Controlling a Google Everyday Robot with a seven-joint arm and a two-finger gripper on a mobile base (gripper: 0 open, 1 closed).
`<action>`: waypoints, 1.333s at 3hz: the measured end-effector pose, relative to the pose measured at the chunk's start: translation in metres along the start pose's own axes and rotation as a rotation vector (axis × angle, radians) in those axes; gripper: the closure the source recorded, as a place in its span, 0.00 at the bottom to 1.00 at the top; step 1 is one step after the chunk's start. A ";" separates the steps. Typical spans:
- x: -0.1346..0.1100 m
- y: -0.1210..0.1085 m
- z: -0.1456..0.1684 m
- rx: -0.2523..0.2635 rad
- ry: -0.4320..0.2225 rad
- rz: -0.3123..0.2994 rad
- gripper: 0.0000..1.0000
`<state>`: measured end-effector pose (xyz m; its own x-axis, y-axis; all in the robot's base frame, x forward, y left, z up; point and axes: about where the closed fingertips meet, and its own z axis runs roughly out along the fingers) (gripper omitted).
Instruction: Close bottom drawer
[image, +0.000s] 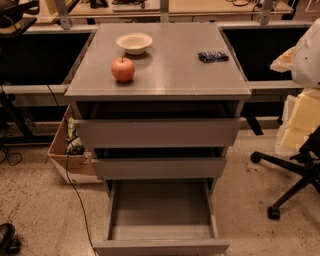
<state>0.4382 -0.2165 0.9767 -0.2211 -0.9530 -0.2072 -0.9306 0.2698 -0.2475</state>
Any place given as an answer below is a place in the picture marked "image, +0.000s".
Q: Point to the grey bottom drawer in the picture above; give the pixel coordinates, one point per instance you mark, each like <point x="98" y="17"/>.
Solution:
<point x="172" y="217"/>

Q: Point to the grey drawer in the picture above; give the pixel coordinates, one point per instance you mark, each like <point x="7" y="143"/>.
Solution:
<point x="151" y="124"/>
<point x="158" y="163"/>
<point x="172" y="217"/>

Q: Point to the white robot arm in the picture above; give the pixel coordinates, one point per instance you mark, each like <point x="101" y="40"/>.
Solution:
<point x="302" y="60"/>

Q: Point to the grey drawer cabinet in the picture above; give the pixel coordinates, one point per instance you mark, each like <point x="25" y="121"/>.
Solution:
<point x="226" y="95"/>

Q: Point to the grey top drawer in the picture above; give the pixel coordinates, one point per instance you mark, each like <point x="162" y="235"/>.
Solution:
<point x="151" y="124"/>

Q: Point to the grey middle drawer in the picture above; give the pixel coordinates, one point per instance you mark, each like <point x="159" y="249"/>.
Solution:
<point x="158" y="163"/>

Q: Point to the red apple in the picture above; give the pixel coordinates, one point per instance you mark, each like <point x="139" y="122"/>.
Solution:
<point x="123" y="69"/>

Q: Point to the green chip bag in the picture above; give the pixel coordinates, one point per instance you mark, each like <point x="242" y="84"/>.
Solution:
<point x="75" y="146"/>

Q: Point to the dark blue snack packet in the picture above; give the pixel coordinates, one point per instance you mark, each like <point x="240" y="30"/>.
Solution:
<point x="213" y="56"/>

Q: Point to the white bowl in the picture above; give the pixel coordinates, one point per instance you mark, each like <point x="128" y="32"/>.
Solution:
<point x="134" y="43"/>

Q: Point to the cardboard box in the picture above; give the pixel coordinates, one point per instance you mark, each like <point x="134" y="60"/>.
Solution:
<point x="73" y="168"/>

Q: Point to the yellow foam blocks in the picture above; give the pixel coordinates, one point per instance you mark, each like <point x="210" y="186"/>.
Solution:
<point x="300" y="118"/>

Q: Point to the black office chair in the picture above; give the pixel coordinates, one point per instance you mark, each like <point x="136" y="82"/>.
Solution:
<point x="308" y="168"/>

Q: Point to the wooden background desk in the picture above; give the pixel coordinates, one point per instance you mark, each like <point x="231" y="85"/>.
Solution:
<point x="179" y="10"/>

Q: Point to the black shoe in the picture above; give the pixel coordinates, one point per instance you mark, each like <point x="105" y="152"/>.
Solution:
<point x="10" y="244"/>

